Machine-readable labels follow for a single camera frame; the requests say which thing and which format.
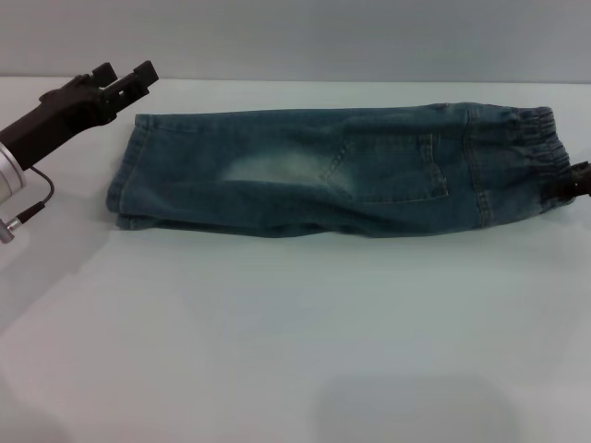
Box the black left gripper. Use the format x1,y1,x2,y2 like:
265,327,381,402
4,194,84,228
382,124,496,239
0,59,161,168

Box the blue denim shorts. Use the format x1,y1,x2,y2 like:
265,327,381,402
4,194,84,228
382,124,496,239
104,102,578,239

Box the left arm cable with connector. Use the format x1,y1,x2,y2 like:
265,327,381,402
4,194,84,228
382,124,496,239
0,165,56,241

